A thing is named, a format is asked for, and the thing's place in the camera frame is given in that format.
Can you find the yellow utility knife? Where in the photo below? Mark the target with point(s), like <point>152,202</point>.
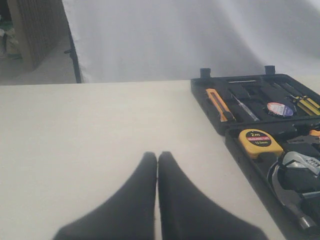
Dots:
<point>225,114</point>

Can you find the short yellow black screwdriver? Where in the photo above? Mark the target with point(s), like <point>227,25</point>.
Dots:
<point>297,96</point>

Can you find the yellow 2m tape measure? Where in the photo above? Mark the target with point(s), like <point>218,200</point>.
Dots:
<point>256,142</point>

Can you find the white sacks in background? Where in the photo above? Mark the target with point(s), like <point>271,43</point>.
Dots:
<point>9,45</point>

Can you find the electrical tape roll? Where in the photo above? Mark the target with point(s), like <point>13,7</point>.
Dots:
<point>279,109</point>

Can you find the black backdrop stand pole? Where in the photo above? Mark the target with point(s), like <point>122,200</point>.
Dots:
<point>74,57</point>

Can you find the black plastic tool case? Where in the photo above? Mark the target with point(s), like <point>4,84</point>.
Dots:
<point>256,91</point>

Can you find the orange handled combination pliers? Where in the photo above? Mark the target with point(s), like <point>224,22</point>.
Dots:
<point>313,138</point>

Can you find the white backdrop cloth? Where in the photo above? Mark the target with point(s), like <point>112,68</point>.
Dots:
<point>135,40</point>

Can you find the chrome adjustable wrench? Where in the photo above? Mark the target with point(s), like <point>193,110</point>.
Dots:
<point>295,160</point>

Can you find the steel claw hammer black grip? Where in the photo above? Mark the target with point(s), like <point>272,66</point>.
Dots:
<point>292,200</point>

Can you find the clear voltage tester screwdriver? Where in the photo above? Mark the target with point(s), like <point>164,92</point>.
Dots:
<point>246,109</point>

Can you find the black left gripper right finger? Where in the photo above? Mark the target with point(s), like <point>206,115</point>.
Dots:
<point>188,214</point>

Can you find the long yellow black screwdriver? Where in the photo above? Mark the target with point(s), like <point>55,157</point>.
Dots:
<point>312,111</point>

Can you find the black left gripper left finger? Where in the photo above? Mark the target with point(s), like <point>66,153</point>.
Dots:
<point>129,214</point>

